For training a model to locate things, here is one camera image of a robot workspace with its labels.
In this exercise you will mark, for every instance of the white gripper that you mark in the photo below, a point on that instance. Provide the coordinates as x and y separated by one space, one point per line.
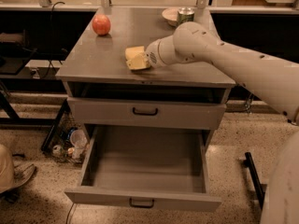
152 55

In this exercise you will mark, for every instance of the white bowl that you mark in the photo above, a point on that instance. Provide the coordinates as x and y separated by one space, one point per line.
170 15

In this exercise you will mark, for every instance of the open grey lower drawer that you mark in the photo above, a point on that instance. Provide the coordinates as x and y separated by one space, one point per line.
145 167

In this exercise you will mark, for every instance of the grey sneaker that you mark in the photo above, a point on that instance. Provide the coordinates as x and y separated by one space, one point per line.
15 177

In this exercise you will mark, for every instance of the black metal frame right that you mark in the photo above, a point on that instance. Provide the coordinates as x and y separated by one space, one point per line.
258 186

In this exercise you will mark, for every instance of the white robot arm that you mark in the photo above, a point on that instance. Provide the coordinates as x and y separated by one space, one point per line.
273 80

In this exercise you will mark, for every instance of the clear plastic cup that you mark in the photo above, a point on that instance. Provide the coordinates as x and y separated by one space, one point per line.
79 142

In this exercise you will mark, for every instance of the red apple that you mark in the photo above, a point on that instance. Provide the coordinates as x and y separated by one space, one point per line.
101 24

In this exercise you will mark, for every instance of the yellow sponge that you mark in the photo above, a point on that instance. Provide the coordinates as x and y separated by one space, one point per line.
131 52

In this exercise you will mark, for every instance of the closed grey upper drawer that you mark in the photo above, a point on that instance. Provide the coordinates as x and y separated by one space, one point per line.
147 114

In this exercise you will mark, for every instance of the grey drawer cabinet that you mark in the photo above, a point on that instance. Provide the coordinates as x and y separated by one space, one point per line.
96 68

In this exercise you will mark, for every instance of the wire basket with clutter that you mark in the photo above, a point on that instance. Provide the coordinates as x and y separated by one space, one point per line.
61 149

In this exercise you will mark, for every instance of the green soda can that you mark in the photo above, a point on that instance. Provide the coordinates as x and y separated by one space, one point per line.
185 14

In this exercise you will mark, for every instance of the black table leg left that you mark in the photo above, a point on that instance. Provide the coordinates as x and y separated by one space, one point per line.
13 119

